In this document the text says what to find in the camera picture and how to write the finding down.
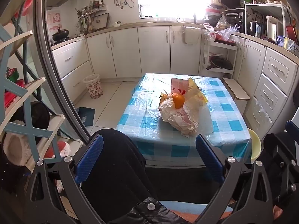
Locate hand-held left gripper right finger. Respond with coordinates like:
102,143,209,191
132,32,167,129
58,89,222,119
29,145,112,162
195,134,276,224

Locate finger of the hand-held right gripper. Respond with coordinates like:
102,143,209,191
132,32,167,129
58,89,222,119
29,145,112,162
284,121,299,143
269,134,299,182

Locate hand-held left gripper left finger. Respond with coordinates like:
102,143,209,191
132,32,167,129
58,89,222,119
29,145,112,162
23,134,105,224

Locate pale yellow plastic bin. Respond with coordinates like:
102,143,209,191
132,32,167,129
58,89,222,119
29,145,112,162
248,128,262,164

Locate yellow wrapper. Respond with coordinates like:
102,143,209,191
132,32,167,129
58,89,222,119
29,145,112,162
187,78,208,108

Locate pink paper packet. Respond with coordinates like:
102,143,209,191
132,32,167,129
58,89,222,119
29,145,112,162
170,77,189,96

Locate person's right forearm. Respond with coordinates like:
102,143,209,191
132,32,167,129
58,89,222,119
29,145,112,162
272,204,284,221

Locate red and white slipper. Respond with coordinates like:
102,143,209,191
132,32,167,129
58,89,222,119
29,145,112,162
44,141,72,158

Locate clear plastic on drawer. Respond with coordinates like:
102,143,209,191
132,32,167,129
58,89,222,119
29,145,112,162
255,98,274,122

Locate blue dustpan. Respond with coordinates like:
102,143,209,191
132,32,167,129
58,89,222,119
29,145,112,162
75,107,96,127

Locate blue seat cushion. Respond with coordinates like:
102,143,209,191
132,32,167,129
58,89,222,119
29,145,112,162
160,200,234,221

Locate flower patterned wastebasket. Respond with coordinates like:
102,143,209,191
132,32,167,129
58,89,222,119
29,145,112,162
83,74,104,99

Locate white low stool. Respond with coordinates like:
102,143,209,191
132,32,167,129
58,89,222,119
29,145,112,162
222,77,251,112

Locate blue checkered covered table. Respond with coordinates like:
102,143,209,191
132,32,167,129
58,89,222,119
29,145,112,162
115,73,253,166

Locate blue and white shoe rack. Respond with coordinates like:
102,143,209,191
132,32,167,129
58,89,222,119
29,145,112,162
0,0,82,168

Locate white fluffy slipper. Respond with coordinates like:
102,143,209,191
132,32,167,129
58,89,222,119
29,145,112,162
3,120,33,166

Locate black puffy jacket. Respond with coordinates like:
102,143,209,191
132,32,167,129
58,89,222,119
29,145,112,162
110,197,194,224

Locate blue and silver packets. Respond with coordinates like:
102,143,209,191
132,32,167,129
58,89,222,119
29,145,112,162
277,35,299,53

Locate red hanging pan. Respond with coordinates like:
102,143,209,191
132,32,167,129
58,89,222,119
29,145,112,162
285,24,299,42

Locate dark frying pan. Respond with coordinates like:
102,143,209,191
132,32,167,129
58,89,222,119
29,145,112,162
207,56,233,70

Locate white water boiler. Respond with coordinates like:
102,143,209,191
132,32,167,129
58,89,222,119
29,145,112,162
266,15,284,40

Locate white shelf cart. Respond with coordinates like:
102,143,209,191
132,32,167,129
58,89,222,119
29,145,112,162
198,34,238,80

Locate black kettle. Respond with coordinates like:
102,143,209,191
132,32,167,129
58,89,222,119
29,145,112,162
247,21,260,36

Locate red tray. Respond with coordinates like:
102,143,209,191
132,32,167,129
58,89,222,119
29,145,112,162
215,34,236,43

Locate clear plastic bag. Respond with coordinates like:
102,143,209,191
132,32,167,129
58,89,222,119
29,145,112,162
215,25,240,40

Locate white kitchen base cabinets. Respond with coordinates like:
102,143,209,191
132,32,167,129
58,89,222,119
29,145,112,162
51,24,299,143

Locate black toaster oven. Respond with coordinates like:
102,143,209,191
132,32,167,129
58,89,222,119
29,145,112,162
225,12,246,32

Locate black cooking pot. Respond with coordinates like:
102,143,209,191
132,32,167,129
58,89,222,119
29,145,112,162
52,27,70,42

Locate white countertop shelf rack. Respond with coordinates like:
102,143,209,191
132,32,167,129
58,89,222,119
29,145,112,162
244,0,288,42

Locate white and red plastic bag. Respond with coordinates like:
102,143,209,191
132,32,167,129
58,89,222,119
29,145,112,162
203,23,216,42

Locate clear bag with food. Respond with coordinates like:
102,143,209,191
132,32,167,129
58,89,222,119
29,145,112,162
216,12,228,28

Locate stack of bowls and pots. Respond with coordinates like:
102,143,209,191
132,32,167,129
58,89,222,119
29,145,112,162
206,3,226,26

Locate white door-hung bag frame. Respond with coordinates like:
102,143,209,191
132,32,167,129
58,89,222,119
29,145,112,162
180,27,202,45

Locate wall utensil rack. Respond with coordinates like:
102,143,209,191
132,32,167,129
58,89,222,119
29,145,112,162
75,0,110,32

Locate red wall stickers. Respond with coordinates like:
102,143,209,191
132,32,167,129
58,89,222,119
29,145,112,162
47,13,61,32

